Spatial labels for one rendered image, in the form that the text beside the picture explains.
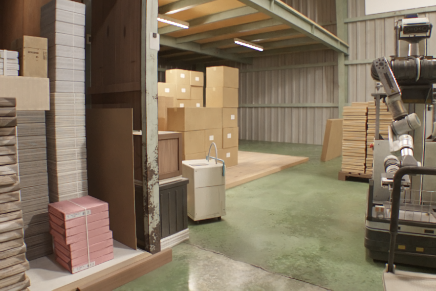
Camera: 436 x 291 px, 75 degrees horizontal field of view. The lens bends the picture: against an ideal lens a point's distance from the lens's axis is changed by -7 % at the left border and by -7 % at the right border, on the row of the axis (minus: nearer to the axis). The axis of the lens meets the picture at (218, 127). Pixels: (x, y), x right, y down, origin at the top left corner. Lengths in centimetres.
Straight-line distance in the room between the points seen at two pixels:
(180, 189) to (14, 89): 131
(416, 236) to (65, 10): 274
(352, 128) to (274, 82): 583
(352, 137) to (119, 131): 347
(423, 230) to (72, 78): 251
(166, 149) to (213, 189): 75
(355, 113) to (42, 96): 393
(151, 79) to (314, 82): 795
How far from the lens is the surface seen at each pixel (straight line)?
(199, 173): 272
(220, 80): 509
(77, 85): 225
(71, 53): 226
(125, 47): 234
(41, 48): 220
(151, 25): 211
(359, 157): 475
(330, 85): 948
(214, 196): 284
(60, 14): 228
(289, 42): 814
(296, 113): 985
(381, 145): 271
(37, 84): 214
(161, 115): 487
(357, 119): 470
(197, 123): 453
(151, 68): 206
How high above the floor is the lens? 104
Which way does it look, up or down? 3 degrees down
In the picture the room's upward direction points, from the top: straight up
